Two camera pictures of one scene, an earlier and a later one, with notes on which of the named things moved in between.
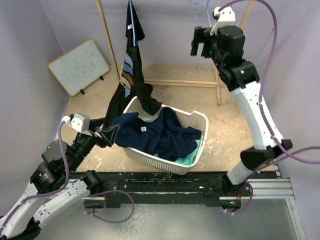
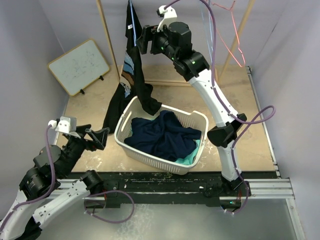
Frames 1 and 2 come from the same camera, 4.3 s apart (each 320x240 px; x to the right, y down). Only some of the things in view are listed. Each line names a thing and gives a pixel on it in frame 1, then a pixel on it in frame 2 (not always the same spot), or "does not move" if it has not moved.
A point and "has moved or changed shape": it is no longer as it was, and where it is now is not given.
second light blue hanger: x=132 y=22 does not move
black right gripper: x=202 y=35 → x=148 y=33
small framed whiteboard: x=79 y=66 does not move
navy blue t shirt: x=167 y=136 has moved or changed shape
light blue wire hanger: x=206 y=8 has moved or changed shape
